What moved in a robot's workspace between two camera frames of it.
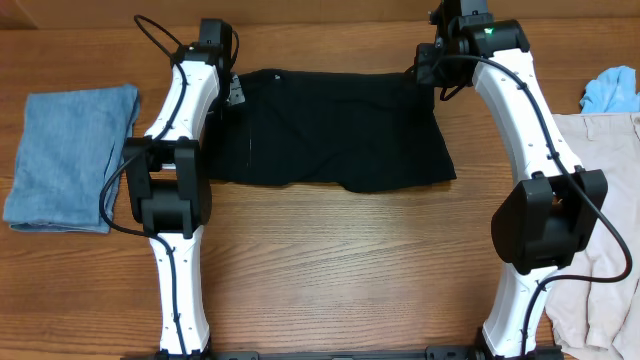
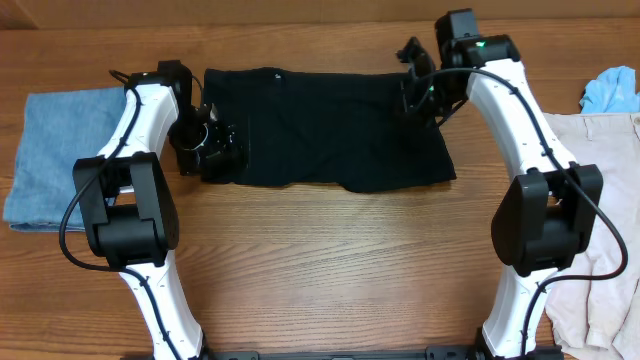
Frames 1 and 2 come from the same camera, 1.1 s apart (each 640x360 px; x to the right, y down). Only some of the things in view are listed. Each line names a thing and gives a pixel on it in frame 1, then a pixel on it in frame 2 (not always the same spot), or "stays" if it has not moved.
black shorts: x=367 y=131 stays
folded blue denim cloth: x=71 y=143 stays
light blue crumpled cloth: x=612 y=91 stays
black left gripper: x=237 y=94 -> x=224 y=142
